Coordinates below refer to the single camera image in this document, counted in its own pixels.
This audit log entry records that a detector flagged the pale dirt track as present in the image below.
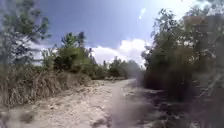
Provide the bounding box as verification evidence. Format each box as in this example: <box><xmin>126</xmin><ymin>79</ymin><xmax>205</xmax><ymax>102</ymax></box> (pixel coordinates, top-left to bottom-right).
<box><xmin>0</xmin><ymin>78</ymin><xmax>188</xmax><ymax>128</ymax></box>

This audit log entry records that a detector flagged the row of green bushes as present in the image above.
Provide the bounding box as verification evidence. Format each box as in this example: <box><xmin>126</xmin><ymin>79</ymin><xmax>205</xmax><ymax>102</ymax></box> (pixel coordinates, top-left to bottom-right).
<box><xmin>140</xmin><ymin>0</ymin><xmax>224</xmax><ymax>128</ymax></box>
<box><xmin>0</xmin><ymin>0</ymin><xmax>146</xmax><ymax>81</ymax></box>

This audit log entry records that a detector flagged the dry brown grass strip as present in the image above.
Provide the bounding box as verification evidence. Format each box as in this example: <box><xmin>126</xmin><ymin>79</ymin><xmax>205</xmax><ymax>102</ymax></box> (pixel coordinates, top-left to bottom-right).
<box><xmin>0</xmin><ymin>65</ymin><xmax>93</xmax><ymax>108</ymax></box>

